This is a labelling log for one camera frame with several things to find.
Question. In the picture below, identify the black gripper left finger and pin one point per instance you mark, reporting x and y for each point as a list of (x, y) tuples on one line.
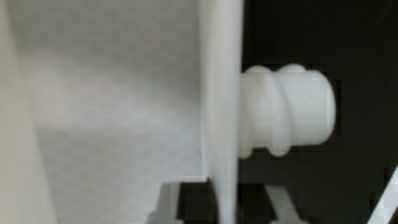
[(185, 205)]

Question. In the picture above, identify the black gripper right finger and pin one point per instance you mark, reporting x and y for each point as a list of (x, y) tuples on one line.
[(265, 205)]

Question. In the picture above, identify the white cabinet body box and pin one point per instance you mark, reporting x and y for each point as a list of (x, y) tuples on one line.
[(109, 62)]

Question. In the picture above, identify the white cabinet door with tag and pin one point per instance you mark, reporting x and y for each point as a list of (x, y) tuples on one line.
[(269, 107)]

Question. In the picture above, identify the white L-shaped obstacle fence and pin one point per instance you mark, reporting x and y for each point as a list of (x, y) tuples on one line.
[(386, 209)]

